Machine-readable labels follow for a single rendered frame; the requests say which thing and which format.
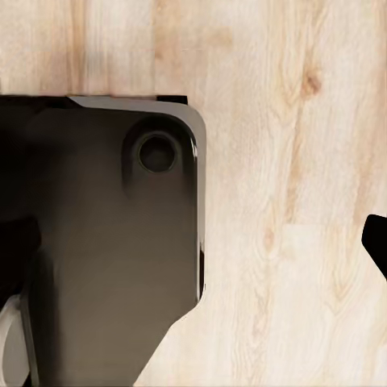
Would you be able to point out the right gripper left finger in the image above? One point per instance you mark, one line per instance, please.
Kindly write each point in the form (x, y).
(20, 240)

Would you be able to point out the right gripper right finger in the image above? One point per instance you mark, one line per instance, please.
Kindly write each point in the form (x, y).
(374, 239)

